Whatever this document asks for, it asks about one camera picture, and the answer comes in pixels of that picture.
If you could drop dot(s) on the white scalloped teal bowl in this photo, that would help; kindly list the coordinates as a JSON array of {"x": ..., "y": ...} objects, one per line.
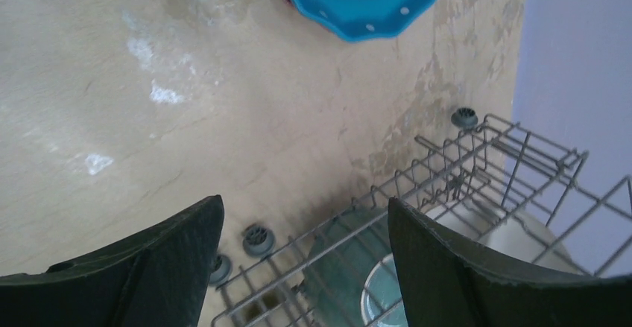
[{"x": 351, "y": 280}]

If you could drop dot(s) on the teal blue plate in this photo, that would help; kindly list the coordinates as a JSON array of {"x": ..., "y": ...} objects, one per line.
[{"x": 360, "y": 20}]

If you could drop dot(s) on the grey wire dish rack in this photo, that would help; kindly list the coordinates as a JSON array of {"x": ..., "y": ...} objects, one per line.
[{"x": 490, "y": 159}]

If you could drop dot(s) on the cream divided plate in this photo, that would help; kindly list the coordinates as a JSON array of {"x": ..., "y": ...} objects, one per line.
[{"x": 483, "y": 227}]

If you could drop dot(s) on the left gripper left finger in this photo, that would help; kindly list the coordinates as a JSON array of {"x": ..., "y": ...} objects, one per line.
[{"x": 156, "y": 277}]

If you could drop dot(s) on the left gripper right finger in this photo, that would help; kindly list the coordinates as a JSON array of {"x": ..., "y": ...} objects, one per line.
[{"x": 448, "y": 280}]

